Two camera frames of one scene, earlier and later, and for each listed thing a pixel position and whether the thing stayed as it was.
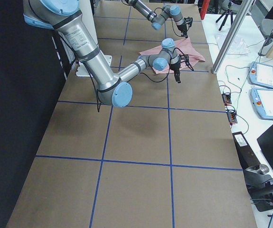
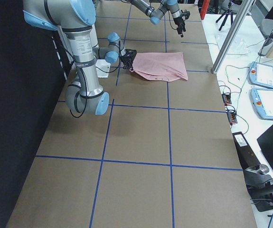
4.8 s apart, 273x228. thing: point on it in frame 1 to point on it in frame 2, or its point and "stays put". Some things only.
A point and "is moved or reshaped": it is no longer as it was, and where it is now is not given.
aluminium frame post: (243, 8) stays put
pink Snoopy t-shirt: (185, 47) is moved or reshaped
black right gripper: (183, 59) to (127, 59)
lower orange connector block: (232, 117) stays put
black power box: (248, 157) stays put
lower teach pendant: (268, 103) stays put
